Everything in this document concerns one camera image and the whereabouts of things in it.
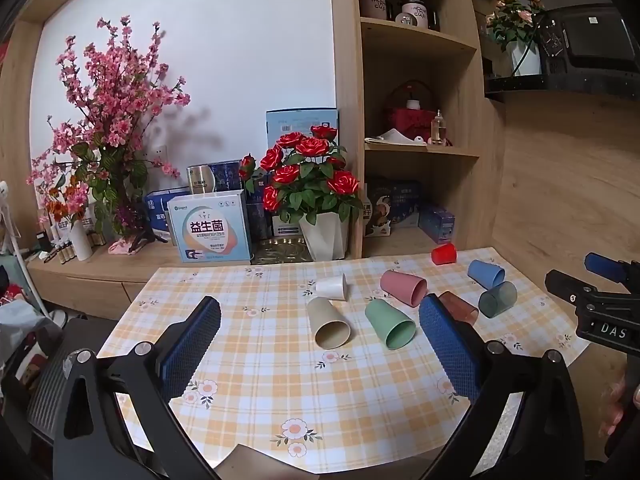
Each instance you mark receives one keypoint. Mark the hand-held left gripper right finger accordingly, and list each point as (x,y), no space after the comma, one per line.
(447,347)

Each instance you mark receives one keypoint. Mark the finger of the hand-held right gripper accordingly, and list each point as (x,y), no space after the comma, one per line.
(567,284)
(605,266)

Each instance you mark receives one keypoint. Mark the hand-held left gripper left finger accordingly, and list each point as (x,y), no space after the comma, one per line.
(192,347)

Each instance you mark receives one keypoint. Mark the brown translucent cup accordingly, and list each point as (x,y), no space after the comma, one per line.
(461,308)

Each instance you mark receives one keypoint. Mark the green cup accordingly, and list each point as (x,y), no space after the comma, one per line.
(391,324)

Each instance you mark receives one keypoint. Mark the dark grey translucent cup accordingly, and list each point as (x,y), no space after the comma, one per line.
(497,299)

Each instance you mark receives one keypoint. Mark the pink cup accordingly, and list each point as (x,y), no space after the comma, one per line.
(402,287)

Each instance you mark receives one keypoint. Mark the blue cup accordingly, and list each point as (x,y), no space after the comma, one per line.
(486,273)

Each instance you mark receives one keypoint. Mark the red cup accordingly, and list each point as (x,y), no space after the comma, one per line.
(444,254)

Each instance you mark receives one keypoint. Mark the beige cup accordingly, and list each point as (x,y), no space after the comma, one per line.
(329,329)

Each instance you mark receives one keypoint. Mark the white cup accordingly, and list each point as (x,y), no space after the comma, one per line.
(332,287)

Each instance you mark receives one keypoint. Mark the person's right hand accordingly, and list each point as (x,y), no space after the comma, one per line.
(611,410)

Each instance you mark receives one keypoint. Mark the yellow plaid floral tablecloth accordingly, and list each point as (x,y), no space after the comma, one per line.
(280,385)

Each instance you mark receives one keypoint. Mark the light blue printed box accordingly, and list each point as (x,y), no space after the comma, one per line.
(210,227)

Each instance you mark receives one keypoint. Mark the black mini tripod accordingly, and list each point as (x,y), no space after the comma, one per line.
(140,235)

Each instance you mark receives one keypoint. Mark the gold embossed tray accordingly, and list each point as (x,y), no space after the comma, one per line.
(277,251)

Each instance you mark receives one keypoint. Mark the blue and white box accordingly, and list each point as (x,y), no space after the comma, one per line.
(160,210)

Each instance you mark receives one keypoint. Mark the dark blue moon print box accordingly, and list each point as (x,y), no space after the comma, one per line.
(397,202)

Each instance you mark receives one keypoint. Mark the white vase orange flowers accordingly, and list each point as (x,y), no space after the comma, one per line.
(80,242)

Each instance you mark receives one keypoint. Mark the small white blue box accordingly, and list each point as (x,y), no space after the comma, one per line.
(286,225)

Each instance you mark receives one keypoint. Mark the silver box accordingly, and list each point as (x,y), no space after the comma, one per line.
(201,180)

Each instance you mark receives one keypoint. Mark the dark blue patterned box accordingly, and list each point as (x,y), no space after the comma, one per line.
(229,175)

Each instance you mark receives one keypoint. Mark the glass bottle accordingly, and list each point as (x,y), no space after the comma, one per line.
(438,129)

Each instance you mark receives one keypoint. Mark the red rose plant white pot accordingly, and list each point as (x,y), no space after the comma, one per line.
(315,185)

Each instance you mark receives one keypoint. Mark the black monitor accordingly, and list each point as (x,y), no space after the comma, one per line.
(590,50)

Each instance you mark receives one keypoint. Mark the white folded cloth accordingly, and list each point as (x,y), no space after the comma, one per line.
(395,136)

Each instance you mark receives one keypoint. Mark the red gift basket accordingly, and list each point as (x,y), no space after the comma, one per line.
(410,115)

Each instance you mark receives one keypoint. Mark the tall pale blue box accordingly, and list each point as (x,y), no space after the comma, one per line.
(295,122)

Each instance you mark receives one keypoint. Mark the pink blossom flower arrangement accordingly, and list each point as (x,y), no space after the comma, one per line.
(120,110)

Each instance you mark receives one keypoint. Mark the pink rose plant white pot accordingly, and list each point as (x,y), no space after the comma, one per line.
(520,25)

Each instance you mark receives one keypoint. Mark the wooden shelf unit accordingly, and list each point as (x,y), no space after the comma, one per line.
(350,60)

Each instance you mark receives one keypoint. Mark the white labelled lidded jar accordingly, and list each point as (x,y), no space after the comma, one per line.
(414,10)

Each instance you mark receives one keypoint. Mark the dark lidded jar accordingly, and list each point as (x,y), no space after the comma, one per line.
(375,1)

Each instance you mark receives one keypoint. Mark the white wall socket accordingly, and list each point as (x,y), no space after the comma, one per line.
(159,150)

